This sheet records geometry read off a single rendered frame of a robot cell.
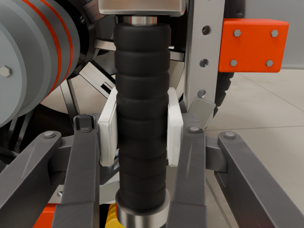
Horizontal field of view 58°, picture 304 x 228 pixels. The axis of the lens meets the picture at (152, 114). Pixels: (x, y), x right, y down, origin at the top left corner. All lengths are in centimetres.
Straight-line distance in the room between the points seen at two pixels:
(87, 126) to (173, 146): 5
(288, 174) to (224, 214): 55
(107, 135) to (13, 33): 15
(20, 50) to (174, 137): 17
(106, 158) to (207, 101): 27
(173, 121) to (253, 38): 27
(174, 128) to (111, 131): 4
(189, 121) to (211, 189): 135
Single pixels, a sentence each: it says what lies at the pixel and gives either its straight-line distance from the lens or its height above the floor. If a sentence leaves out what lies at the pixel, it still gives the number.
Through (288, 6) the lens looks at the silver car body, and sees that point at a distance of 79.
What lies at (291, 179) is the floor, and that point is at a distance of 175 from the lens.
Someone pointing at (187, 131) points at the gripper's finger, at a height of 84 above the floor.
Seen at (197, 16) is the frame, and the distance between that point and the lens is 39.
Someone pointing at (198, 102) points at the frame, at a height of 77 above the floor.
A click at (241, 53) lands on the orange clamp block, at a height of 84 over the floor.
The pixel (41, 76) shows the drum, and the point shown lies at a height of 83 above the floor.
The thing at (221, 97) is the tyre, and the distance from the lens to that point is 51.
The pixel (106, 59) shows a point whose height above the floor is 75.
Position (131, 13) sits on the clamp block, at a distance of 16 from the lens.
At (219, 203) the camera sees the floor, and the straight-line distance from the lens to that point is 144.
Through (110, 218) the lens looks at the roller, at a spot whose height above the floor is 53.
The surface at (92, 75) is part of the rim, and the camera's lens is 51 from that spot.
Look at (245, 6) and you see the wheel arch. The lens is 76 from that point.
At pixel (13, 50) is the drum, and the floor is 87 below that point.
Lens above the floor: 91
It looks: 22 degrees down
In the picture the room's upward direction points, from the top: 1 degrees clockwise
